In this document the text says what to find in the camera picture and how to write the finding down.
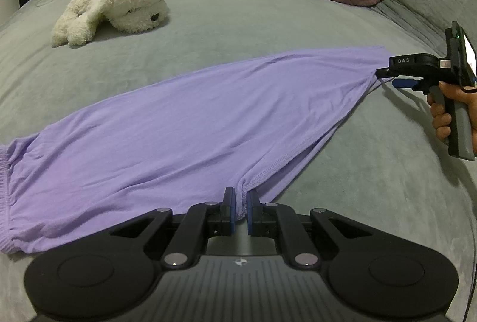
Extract purple pants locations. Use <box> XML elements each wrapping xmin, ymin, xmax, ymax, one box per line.
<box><xmin>1</xmin><ymin>46</ymin><xmax>390</xmax><ymax>254</ymax></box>

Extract person's right hand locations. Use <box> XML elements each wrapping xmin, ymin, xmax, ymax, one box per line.
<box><xmin>426</xmin><ymin>80</ymin><xmax>477</xmax><ymax>155</ymax></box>

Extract white plush dog toy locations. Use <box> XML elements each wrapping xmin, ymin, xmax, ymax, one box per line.
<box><xmin>51</xmin><ymin>0</ymin><xmax>169</xmax><ymax>47</ymax></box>

